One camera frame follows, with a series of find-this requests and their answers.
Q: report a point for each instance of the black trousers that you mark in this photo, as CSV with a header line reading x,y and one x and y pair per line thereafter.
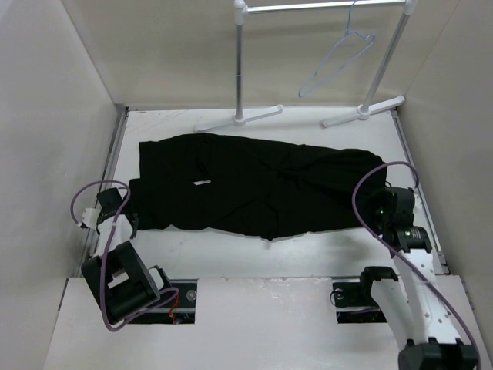
x,y
257,188

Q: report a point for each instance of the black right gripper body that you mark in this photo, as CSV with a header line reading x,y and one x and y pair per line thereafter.
x,y
381,216

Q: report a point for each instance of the left aluminium table rail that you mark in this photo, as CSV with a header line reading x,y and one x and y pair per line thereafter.
x,y
79,246

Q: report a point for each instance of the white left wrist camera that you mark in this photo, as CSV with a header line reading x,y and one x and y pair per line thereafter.
x,y
89,218

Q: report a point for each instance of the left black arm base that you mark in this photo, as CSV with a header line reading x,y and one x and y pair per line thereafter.
x,y
180,310

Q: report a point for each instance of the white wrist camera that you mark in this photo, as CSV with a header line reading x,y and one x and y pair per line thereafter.
x,y
418,204
89,218

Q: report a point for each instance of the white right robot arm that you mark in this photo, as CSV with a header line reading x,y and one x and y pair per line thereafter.
x,y
407,293

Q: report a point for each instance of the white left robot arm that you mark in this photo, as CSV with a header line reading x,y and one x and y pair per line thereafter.
x,y
123,287

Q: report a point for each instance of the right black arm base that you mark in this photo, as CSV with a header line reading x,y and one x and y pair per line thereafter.
x,y
353,306

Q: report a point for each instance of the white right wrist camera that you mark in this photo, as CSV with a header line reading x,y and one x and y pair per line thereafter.
x,y
418,204

